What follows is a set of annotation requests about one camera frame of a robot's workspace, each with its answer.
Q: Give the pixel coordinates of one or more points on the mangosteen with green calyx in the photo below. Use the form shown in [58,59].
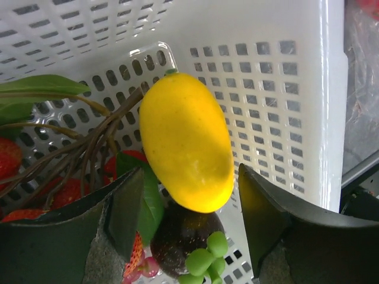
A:
[189,246]

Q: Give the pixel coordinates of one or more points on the clear zip top bag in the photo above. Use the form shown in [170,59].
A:
[361,48]

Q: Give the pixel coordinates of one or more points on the green leaf with stem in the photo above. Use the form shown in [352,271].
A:
[65,131]

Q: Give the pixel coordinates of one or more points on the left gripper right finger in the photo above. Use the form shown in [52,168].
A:
[292,239]

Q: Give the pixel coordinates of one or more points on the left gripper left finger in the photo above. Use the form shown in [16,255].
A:
[87,241]

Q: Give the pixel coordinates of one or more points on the white plastic basket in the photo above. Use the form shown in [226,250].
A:
[277,69]

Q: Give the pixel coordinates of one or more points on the red lychee bunch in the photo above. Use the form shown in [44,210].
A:
[68,195]

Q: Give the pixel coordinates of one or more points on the yellow mango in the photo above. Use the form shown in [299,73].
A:
[186,142]

